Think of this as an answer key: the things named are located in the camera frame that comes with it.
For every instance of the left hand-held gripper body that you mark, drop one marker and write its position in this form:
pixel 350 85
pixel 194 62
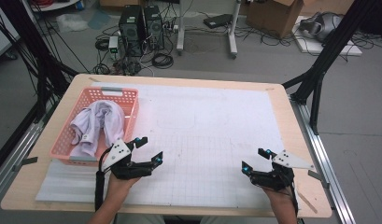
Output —
pixel 117 154

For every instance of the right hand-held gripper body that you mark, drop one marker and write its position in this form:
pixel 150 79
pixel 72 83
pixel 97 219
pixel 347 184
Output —
pixel 272 180

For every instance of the lilac patterned towel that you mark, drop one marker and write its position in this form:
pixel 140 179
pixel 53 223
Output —
pixel 98 124

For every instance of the pink plastic basket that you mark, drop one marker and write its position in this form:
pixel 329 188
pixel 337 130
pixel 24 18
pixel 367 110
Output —
pixel 73 137

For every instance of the person's right hand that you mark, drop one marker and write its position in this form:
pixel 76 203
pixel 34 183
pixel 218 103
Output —
pixel 283 197

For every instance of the person's left hand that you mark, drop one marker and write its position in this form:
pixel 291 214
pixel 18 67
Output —
pixel 120 186

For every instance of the thin wooden strip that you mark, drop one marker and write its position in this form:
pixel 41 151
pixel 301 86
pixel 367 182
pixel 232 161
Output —
pixel 308 202

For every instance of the ribbed pale grey sheet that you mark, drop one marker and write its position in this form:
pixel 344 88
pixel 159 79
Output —
pixel 73 183

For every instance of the white grid mat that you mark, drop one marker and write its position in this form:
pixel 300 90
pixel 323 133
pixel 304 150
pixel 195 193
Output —
pixel 210 124

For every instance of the small white device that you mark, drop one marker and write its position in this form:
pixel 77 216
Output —
pixel 113 42

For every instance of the black computer tower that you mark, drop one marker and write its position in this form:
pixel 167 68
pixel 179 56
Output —
pixel 154 28
pixel 132 31

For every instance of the white floor board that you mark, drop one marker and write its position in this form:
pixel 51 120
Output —
pixel 313 48

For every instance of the white power strip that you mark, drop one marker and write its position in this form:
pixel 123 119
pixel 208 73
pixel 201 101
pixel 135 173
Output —
pixel 173 27

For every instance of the teal floor sheet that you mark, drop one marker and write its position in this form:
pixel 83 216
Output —
pixel 99 19

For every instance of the open cardboard box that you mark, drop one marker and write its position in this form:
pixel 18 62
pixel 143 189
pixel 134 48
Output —
pixel 272 18

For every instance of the clear plastic bag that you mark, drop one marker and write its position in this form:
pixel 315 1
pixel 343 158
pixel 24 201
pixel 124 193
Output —
pixel 72 22

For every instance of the grey rounded device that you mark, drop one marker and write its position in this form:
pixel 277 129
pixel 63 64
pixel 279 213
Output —
pixel 327 26

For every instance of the black flat box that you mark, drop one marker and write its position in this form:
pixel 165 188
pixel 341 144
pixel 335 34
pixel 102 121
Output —
pixel 218 20

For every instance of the white round table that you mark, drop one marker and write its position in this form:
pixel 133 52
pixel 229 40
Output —
pixel 54 6

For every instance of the grey cabinet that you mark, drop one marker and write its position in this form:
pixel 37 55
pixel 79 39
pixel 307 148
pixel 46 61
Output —
pixel 2 37

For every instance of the grey metal bracket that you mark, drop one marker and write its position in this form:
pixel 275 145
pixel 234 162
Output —
pixel 318 177
pixel 26 161

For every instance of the aluminium rail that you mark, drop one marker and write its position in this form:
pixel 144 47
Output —
pixel 11 161
pixel 321 152

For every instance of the white stand frame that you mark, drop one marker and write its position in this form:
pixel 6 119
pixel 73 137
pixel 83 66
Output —
pixel 180 31

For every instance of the black metal frame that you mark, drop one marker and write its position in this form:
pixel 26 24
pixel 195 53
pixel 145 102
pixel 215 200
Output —
pixel 39 56
pixel 332 46

